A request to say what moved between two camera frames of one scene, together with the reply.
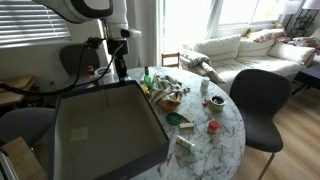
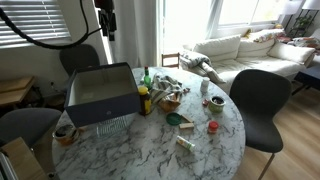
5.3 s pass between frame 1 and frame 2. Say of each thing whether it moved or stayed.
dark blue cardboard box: moved
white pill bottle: stayed
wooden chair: stayed
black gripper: moved
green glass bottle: stayed
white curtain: stayed
